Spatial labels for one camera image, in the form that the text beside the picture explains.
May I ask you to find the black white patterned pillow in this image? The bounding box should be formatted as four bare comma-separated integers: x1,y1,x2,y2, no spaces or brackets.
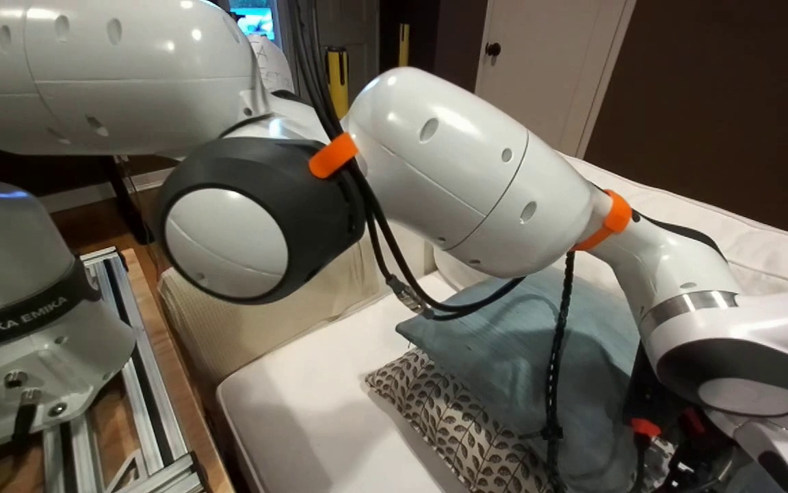
360,347,556,493

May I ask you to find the white and beige sofa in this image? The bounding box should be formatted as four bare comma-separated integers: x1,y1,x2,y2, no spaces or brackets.
157,154,788,493

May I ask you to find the white plastic bag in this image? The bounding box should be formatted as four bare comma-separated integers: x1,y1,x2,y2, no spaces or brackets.
254,37,297,97

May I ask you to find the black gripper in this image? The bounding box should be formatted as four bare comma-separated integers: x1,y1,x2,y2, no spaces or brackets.
671,413,757,493

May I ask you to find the orange cable strap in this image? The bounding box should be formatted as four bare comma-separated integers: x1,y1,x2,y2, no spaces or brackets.
307,131,360,183
574,187,637,254

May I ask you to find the black braided cable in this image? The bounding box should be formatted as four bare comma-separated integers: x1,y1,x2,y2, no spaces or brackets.
538,250,579,493

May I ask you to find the teal throw pillow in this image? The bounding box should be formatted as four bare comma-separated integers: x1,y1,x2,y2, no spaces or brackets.
393,264,650,493

